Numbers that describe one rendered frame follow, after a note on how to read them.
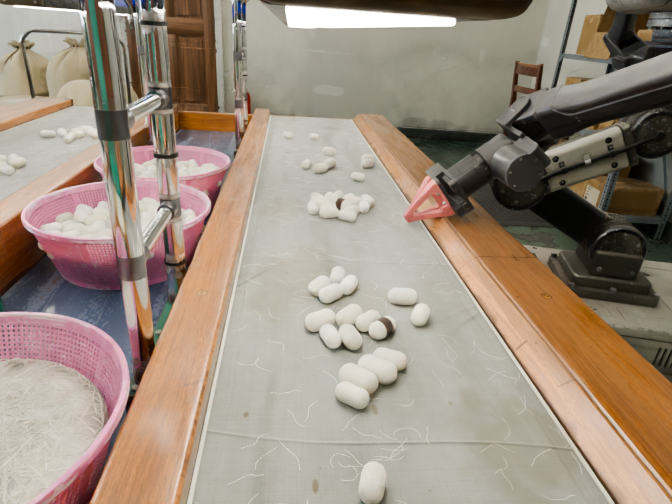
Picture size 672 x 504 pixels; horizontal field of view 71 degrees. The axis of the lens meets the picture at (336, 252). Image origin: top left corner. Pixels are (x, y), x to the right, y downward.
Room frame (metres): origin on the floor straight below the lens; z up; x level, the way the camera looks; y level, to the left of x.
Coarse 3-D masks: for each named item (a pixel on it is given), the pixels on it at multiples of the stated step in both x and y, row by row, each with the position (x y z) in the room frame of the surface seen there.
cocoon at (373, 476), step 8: (368, 464) 0.24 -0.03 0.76; (376, 464) 0.24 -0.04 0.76; (368, 472) 0.24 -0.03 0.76; (376, 472) 0.24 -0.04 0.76; (384, 472) 0.24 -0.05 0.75; (360, 480) 0.23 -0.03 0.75; (368, 480) 0.23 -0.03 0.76; (376, 480) 0.23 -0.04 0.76; (384, 480) 0.23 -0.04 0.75; (360, 488) 0.23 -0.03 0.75; (368, 488) 0.22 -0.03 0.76; (376, 488) 0.22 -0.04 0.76; (384, 488) 0.23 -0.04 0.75; (360, 496) 0.22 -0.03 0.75; (368, 496) 0.22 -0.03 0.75; (376, 496) 0.22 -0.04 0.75
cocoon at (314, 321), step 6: (318, 312) 0.43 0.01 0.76; (324, 312) 0.43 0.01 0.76; (330, 312) 0.43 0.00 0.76; (306, 318) 0.42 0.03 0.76; (312, 318) 0.42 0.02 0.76; (318, 318) 0.42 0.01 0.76; (324, 318) 0.43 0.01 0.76; (330, 318) 0.43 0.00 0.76; (306, 324) 0.42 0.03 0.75; (312, 324) 0.42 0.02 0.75; (318, 324) 0.42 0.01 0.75; (324, 324) 0.42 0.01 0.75; (330, 324) 0.43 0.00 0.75; (312, 330) 0.42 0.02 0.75; (318, 330) 0.42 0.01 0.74
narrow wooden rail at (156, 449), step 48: (240, 144) 1.17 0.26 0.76; (240, 192) 0.80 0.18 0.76; (240, 240) 0.61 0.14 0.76; (192, 288) 0.46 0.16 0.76; (192, 336) 0.37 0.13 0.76; (144, 384) 0.30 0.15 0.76; (192, 384) 0.30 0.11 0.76; (144, 432) 0.25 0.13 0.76; (192, 432) 0.25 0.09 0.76; (144, 480) 0.21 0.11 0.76
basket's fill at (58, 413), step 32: (0, 384) 0.33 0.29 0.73; (32, 384) 0.33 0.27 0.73; (64, 384) 0.33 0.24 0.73; (0, 416) 0.29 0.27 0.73; (32, 416) 0.29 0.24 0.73; (64, 416) 0.29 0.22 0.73; (96, 416) 0.30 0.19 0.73; (0, 448) 0.26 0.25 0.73; (32, 448) 0.26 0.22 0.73; (64, 448) 0.26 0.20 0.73; (0, 480) 0.23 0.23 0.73; (32, 480) 0.23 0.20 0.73
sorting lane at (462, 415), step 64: (320, 128) 1.59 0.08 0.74; (256, 192) 0.88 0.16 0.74; (320, 192) 0.91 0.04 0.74; (384, 192) 0.94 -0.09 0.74; (256, 256) 0.60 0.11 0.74; (320, 256) 0.61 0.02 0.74; (384, 256) 0.63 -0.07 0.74; (256, 320) 0.44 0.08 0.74; (448, 320) 0.47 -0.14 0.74; (256, 384) 0.34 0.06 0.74; (320, 384) 0.34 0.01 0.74; (448, 384) 0.35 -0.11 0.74; (512, 384) 0.36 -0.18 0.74; (256, 448) 0.26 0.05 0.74; (320, 448) 0.27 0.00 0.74; (384, 448) 0.27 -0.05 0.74; (448, 448) 0.28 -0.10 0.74; (512, 448) 0.28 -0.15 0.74; (576, 448) 0.29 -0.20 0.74
